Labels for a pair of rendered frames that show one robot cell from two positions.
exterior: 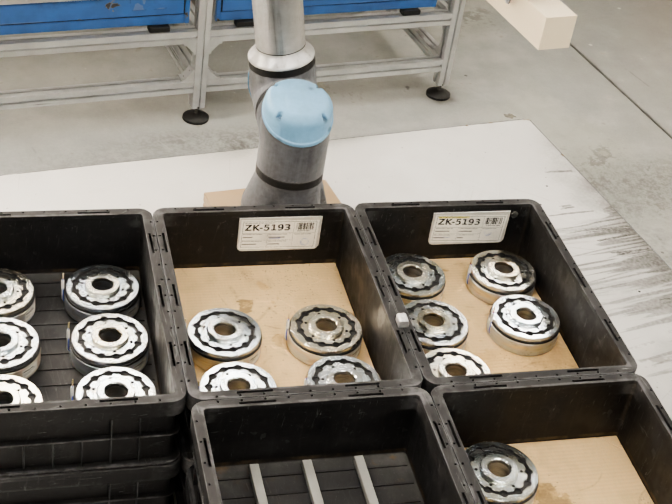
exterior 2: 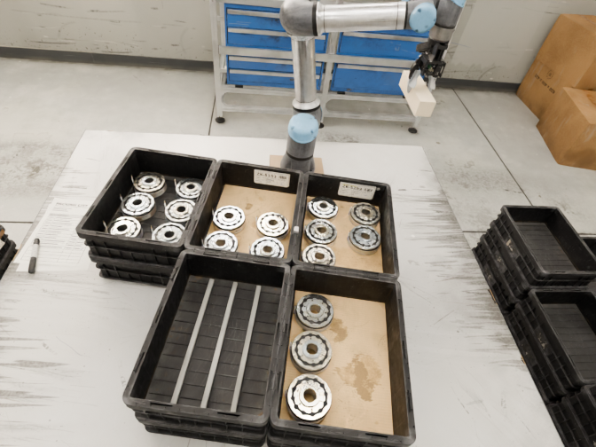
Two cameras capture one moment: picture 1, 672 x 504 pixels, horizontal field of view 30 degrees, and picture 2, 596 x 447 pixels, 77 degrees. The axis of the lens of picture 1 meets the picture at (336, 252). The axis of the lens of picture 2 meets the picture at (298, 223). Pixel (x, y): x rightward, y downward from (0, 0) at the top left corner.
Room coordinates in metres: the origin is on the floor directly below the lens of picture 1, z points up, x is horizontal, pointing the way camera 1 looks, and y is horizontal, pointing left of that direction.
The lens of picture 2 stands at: (0.61, -0.33, 1.75)
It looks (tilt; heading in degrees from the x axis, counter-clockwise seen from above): 47 degrees down; 18
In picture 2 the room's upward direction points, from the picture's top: 9 degrees clockwise
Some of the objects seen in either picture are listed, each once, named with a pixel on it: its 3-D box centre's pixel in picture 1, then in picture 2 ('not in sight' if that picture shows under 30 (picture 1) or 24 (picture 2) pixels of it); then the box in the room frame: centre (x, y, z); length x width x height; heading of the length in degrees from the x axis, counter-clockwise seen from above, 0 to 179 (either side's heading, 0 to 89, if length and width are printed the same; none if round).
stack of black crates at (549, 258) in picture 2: not in sight; (523, 266); (2.12, -1.03, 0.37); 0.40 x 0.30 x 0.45; 28
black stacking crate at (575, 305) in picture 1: (479, 315); (342, 231); (1.42, -0.22, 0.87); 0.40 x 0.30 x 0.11; 19
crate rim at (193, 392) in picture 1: (278, 297); (250, 207); (1.32, 0.07, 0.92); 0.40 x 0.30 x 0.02; 19
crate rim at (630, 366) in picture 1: (486, 288); (346, 221); (1.42, -0.22, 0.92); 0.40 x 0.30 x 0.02; 19
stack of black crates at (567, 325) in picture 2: not in sight; (561, 349); (1.77, -1.22, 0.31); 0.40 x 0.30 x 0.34; 28
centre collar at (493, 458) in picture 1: (499, 469); (315, 309); (1.12, -0.24, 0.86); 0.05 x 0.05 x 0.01
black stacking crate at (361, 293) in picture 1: (275, 326); (250, 218); (1.32, 0.07, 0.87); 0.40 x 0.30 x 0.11; 19
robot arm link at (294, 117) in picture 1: (294, 128); (302, 134); (1.81, 0.10, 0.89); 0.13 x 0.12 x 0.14; 15
